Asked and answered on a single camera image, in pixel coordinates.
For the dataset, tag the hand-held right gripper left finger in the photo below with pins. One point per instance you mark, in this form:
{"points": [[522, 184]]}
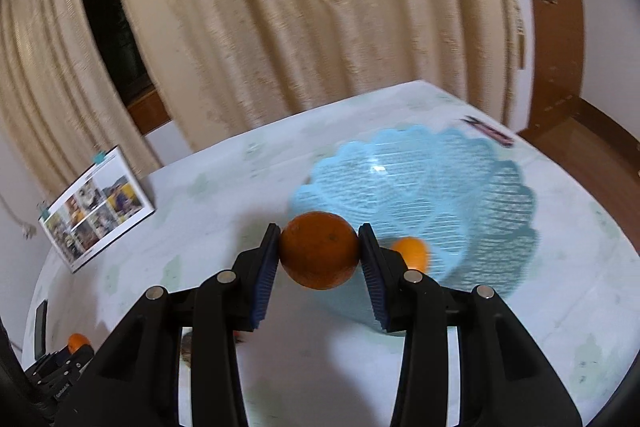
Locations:
{"points": [[267, 277]]}

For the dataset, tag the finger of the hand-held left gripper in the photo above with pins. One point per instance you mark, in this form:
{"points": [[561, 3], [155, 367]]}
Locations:
{"points": [[82, 355]]}

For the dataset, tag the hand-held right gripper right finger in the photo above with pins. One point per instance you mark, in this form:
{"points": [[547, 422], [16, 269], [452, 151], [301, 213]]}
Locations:
{"points": [[372, 277]]}

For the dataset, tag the orange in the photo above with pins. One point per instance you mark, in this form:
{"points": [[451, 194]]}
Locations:
{"points": [[412, 252], [77, 341], [317, 252]]}

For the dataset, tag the light blue plastic basket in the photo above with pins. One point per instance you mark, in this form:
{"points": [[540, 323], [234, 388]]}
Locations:
{"points": [[425, 187]]}

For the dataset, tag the dark flat object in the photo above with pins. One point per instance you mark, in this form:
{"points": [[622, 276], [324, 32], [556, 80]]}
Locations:
{"points": [[40, 322]]}

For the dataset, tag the white printed tablecloth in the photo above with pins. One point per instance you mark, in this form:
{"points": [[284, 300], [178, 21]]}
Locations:
{"points": [[225, 187]]}

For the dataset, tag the photo desk calendar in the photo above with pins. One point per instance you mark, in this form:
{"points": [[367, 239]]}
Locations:
{"points": [[95, 207]]}

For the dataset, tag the pink thread snips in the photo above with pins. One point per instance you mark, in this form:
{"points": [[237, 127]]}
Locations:
{"points": [[487, 132]]}

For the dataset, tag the wooden window sill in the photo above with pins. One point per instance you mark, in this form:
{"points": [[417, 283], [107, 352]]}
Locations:
{"points": [[147, 109]]}

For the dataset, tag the wide beige curtain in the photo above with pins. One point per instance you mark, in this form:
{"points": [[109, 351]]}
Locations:
{"points": [[300, 7]]}

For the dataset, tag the narrow beige curtain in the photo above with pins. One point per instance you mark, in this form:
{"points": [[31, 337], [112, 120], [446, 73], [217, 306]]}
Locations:
{"points": [[40, 82]]}

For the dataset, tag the wooden baseboard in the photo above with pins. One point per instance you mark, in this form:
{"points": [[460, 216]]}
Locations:
{"points": [[600, 117]]}

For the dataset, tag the curtain tassel tieback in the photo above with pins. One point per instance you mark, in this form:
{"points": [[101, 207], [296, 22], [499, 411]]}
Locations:
{"points": [[520, 37]]}

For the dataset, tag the brown wooden door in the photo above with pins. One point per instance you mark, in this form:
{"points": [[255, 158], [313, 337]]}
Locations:
{"points": [[555, 32]]}

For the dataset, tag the dark window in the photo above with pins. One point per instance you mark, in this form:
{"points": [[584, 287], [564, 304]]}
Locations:
{"points": [[100, 7]]}

